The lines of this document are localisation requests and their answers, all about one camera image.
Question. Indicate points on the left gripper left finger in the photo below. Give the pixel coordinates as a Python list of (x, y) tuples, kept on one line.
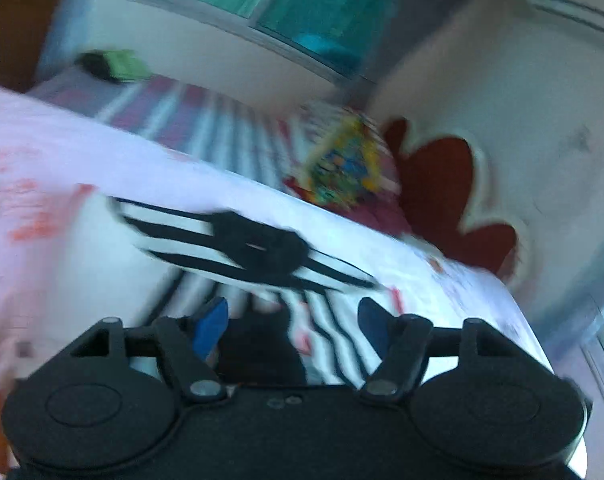
[(175, 350)]

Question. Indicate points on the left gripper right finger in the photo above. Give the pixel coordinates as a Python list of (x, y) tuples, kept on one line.
[(405, 344)]

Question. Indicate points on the striped white knit sweater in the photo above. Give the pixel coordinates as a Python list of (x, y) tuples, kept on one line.
[(262, 279)]

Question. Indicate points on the green and black clothes pile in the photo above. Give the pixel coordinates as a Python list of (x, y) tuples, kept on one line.
[(119, 65)]

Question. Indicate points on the pink floral bed quilt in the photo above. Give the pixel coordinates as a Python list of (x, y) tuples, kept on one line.
[(51, 161)]

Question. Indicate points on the red heart-shaped headboard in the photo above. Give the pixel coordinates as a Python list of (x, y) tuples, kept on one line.
[(445, 194)]

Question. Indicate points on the colourful cartoon pillow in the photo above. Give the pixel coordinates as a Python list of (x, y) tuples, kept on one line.
[(344, 166)]

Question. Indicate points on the striped bed sheet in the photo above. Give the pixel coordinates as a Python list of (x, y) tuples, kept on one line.
[(185, 118)]

